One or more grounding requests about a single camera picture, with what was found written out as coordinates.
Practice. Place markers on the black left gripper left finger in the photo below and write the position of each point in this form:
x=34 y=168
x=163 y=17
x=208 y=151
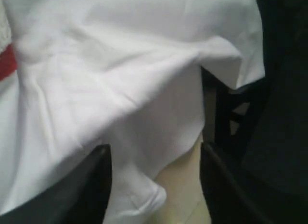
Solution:
x=81 y=197

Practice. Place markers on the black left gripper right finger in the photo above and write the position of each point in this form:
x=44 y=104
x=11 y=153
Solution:
x=225 y=201

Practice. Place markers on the white t-shirt red logo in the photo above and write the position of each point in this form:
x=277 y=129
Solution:
x=76 y=74

